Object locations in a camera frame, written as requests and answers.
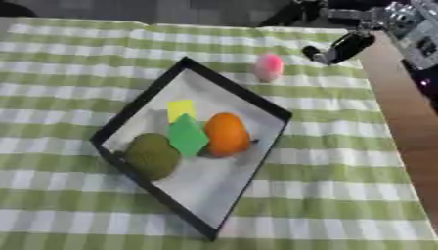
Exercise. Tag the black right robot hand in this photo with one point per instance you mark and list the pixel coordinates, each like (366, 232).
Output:
(349, 45)

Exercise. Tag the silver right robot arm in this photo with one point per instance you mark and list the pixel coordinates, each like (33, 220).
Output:
(413, 29)

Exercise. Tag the black box white inside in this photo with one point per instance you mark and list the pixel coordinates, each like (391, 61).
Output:
(228, 182)

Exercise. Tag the pink toy peach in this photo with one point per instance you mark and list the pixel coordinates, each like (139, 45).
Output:
(268, 67)

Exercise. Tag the orange toy fruit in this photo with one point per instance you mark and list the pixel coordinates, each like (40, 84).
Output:
(227, 134)

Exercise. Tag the yellow block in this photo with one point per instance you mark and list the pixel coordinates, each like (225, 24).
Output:
(180, 108)

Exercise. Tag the green block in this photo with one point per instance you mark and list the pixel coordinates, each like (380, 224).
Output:
(187, 136)

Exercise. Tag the olive green toy fruit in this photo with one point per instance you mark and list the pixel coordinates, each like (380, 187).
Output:
(151, 156)

